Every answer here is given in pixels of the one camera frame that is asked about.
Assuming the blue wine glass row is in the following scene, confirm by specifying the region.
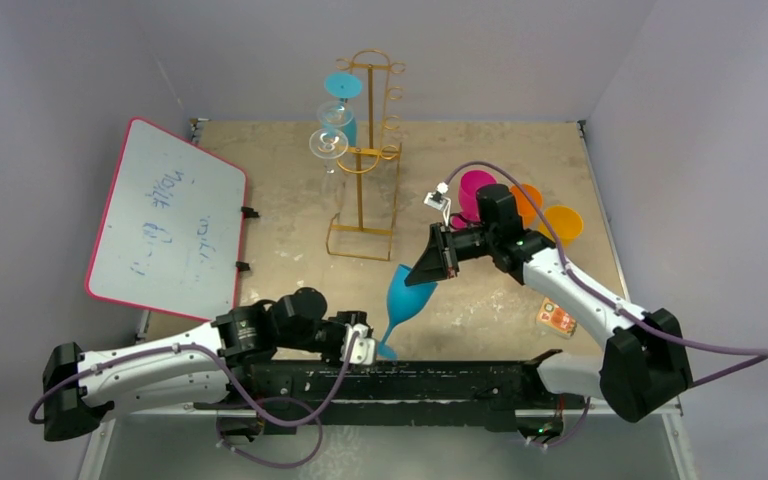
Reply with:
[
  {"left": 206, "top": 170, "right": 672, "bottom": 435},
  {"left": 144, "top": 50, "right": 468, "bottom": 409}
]
[
  {"left": 377, "top": 264, "right": 437, "bottom": 361},
  {"left": 324, "top": 71, "right": 363, "bottom": 147}
]

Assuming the magenta plastic wine glass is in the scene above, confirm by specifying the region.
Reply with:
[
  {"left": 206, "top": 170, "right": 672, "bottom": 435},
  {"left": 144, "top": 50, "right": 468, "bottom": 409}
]
[{"left": 451, "top": 170, "right": 497, "bottom": 230}]

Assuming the orange plastic wine glass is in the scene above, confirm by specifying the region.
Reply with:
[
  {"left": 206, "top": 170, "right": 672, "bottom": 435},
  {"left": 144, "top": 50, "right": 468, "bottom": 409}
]
[{"left": 509, "top": 184, "right": 543, "bottom": 228}]

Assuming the yellow plastic wine glass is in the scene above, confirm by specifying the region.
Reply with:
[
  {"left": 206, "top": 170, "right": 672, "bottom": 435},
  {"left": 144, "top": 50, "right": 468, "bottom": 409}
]
[{"left": 543, "top": 205, "right": 584, "bottom": 248}]

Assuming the clear wine glass front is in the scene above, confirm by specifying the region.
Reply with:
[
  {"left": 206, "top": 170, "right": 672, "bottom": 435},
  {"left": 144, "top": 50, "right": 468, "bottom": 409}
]
[{"left": 309, "top": 127, "right": 349, "bottom": 214}]

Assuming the clear wine glass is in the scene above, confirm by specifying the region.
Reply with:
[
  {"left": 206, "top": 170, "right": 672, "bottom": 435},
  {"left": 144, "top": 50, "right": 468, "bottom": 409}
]
[
  {"left": 309, "top": 127, "right": 349, "bottom": 214},
  {"left": 317, "top": 99, "right": 355, "bottom": 130}
]

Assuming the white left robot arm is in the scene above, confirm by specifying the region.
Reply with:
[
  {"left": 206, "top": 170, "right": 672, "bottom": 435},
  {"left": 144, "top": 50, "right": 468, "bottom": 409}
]
[{"left": 28, "top": 287, "right": 377, "bottom": 442}]

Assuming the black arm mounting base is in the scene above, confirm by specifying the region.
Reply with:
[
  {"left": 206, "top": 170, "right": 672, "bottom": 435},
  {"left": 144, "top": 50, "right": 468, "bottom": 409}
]
[{"left": 196, "top": 360, "right": 585, "bottom": 440}]

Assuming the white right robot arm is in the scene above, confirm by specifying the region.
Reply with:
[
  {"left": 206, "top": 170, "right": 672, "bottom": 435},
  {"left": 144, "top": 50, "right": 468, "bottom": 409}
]
[{"left": 402, "top": 184, "right": 693, "bottom": 422}]

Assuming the clear wine glass rear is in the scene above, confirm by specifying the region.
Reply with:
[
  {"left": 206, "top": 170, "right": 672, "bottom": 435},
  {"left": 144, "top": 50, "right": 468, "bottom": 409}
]
[{"left": 317, "top": 99, "right": 355, "bottom": 130}]

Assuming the orange patterned card box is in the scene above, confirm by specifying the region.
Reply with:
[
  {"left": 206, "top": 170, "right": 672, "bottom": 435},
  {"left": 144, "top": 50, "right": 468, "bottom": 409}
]
[{"left": 535, "top": 297, "right": 578, "bottom": 339}]

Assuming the pink framed whiteboard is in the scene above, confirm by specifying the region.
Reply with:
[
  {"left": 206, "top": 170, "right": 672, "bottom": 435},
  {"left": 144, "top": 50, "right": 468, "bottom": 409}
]
[{"left": 85, "top": 117, "right": 249, "bottom": 321}]

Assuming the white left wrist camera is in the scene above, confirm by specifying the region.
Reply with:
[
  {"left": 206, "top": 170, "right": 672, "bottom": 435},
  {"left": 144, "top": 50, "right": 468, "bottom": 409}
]
[{"left": 340, "top": 323, "right": 378, "bottom": 366}]

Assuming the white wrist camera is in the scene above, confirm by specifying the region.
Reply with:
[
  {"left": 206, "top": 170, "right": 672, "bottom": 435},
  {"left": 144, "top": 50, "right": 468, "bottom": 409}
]
[
  {"left": 340, "top": 323, "right": 378, "bottom": 366},
  {"left": 423, "top": 182, "right": 452, "bottom": 227}
]

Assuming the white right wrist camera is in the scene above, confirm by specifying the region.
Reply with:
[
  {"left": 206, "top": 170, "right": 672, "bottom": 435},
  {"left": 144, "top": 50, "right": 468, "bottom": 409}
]
[{"left": 423, "top": 182, "right": 452, "bottom": 227}]

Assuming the gold wire glass rack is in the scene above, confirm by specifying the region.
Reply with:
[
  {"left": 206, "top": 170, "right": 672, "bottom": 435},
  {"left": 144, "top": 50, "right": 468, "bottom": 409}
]
[{"left": 325, "top": 48, "right": 405, "bottom": 261}]

